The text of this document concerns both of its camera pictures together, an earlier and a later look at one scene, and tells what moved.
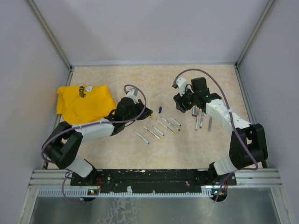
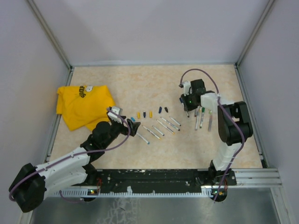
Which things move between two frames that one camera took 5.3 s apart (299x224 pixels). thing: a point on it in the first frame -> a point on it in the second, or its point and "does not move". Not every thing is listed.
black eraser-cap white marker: x=175 y=121 does not move
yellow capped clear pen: x=165 y=126 does not move
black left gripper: x=141 y=106 -> x=133 y=126
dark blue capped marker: x=170 y=124 does not move
